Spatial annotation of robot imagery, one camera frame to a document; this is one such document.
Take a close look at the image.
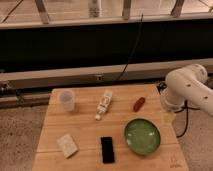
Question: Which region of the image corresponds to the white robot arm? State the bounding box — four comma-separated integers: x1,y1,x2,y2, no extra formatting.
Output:
160,64,213,117

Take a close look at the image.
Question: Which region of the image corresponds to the black hanging cable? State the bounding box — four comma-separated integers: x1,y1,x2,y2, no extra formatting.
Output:
113,13,145,83

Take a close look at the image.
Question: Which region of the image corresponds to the black cable at base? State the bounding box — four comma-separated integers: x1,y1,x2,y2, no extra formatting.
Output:
156,81,201,139

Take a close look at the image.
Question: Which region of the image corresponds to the white sponge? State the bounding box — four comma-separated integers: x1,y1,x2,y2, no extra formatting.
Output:
57,134,78,158

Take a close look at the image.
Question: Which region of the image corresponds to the green bowl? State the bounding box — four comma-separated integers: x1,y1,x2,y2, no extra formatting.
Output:
124,118,161,156

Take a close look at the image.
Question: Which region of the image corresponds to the translucent ceramic cup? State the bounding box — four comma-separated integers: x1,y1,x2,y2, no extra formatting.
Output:
58,91,75,112

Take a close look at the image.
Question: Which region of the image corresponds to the black rectangular block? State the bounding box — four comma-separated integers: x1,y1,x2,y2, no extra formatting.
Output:
101,137,115,164

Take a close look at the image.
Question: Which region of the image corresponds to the red sausage toy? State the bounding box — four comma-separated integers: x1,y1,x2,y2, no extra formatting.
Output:
133,97,146,112

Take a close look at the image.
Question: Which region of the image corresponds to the metal rail frame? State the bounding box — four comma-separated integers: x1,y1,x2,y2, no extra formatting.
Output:
0,0,213,98

